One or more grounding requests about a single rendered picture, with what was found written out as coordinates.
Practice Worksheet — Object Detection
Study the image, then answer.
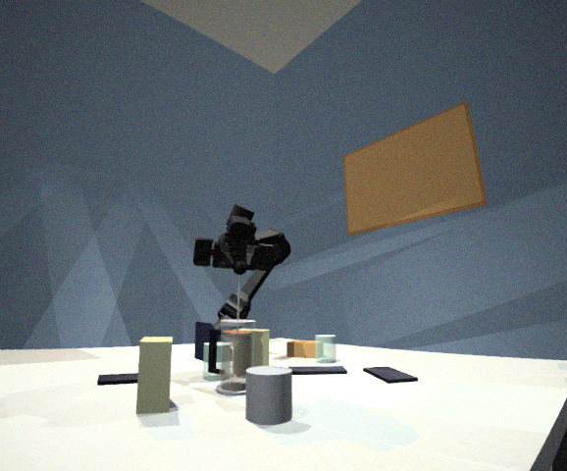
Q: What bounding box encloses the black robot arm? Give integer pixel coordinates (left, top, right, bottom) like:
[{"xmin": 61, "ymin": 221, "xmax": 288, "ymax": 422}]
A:
[{"xmin": 213, "ymin": 204, "xmax": 290, "ymax": 330}]

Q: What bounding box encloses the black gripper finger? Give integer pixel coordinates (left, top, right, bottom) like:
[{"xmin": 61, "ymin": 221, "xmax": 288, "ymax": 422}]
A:
[
  {"xmin": 213, "ymin": 242, "xmax": 233, "ymax": 269},
  {"xmin": 244, "ymin": 245, "xmax": 259, "ymax": 271}
]

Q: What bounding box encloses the glass french press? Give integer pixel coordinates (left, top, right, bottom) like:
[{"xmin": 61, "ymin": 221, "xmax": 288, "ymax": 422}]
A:
[{"xmin": 208, "ymin": 261, "xmax": 255, "ymax": 396}]

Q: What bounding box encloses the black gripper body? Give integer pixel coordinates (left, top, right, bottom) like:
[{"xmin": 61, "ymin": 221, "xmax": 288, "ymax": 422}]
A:
[{"xmin": 193, "ymin": 237, "xmax": 276, "ymax": 271}]

